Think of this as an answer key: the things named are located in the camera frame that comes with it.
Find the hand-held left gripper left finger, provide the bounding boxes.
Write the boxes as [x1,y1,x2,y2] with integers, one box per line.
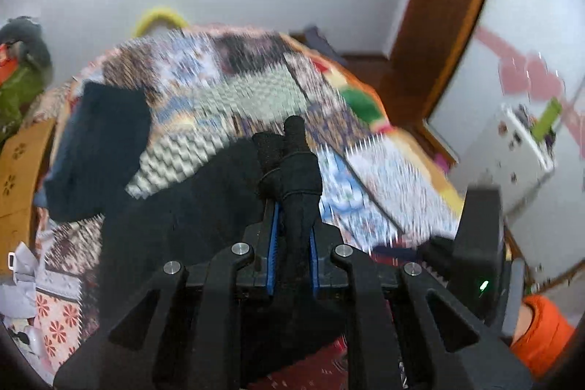
[54,202,279,390]

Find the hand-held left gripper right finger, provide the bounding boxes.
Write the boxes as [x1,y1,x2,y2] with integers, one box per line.
[308,221,533,390]

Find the black pants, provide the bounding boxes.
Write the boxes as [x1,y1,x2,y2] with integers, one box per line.
[98,116,362,390]

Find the person's right forearm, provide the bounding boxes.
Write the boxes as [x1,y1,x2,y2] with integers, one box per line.
[508,294,577,380]

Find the white cabinet with magnets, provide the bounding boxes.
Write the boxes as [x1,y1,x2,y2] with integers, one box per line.
[457,103,559,221]

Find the pink bag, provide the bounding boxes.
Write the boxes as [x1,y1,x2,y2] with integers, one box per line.
[432,150,458,171]

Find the green bottle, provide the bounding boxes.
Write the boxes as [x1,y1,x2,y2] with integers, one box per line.
[530,96,564,141]

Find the patchwork printed blanket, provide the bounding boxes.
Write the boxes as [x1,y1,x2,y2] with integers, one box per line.
[27,24,464,390]

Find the orange colourful fleece blanket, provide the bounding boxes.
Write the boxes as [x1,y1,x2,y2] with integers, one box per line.
[279,33,464,231]

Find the dark navy folded garment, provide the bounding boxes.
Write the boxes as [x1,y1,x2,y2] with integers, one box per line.
[43,82,151,223]

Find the brown wooden door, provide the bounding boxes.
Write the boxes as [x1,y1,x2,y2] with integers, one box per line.
[379,0,503,139]

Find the grey backpack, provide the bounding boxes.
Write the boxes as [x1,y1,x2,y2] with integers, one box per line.
[304,25,341,57]

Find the blue jeans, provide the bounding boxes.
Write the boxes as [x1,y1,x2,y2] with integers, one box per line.
[33,111,85,210]

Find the white patterned cloth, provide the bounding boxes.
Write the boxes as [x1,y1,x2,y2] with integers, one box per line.
[0,241,46,368]

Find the yellow foam arc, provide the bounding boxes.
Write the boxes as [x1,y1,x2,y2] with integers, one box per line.
[132,6,190,38]

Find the wooden lap desk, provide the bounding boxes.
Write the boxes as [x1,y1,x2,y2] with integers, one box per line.
[0,118,56,276]

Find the green patterned storage bag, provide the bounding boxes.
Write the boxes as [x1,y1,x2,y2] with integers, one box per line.
[0,65,46,144]

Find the orange box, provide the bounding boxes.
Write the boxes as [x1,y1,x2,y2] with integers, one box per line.
[0,45,14,84]

